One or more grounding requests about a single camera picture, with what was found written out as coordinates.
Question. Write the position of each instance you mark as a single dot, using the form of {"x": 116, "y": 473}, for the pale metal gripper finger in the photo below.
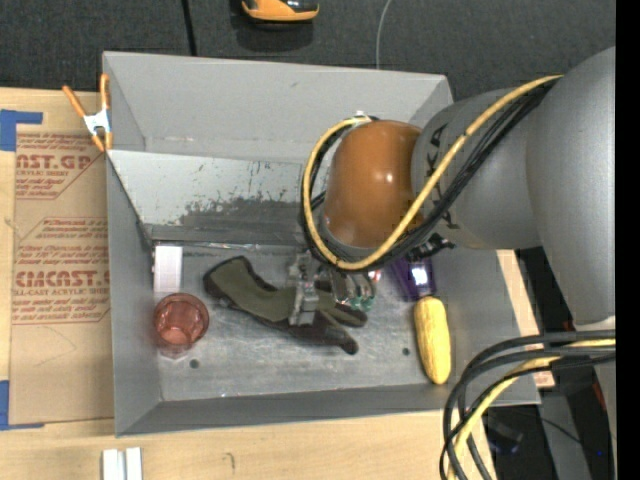
{"x": 311, "y": 308}
{"x": 297, "y": 310}

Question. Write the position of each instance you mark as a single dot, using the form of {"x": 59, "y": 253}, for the olive and brown glove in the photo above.
{"x": 250, "y": 295}

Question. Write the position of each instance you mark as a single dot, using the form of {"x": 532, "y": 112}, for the pink clear cup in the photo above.
{"x": 180, "y": 320}

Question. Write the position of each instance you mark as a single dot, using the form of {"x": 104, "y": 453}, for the grey metal bin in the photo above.
{"x": 300, "y": 373}

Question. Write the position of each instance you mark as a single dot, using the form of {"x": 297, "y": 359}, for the purple box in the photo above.
{"x": 406, "y": 283}

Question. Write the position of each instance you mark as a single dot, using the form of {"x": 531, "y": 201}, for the white flat block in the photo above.
{"x": 167, "y": 268}

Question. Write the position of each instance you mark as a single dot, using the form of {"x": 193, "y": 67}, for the brown cardboard board, red print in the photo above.
{"x": 60, "y": 248}

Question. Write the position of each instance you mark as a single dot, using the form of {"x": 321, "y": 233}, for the yellow toy corn cob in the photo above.
{"x": 432, "y": 340}

